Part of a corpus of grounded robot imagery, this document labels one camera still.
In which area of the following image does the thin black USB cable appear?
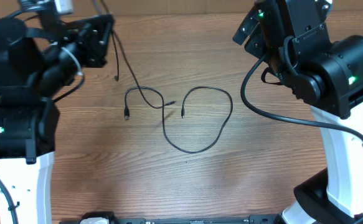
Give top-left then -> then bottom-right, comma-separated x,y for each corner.
90,0 -> 177,110

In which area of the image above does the thick black USB cable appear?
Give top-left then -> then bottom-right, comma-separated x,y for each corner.
123,86 -> 233,154

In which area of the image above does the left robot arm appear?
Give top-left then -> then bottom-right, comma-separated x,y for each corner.
0,13 -> 115,223

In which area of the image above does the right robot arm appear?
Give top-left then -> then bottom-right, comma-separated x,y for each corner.
233,0 -> 363,223

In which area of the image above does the cardboard box wall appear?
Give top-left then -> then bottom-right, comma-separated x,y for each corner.
0,0 -> 363,17

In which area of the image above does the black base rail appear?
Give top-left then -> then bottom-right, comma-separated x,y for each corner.
59,210 -> 281,224

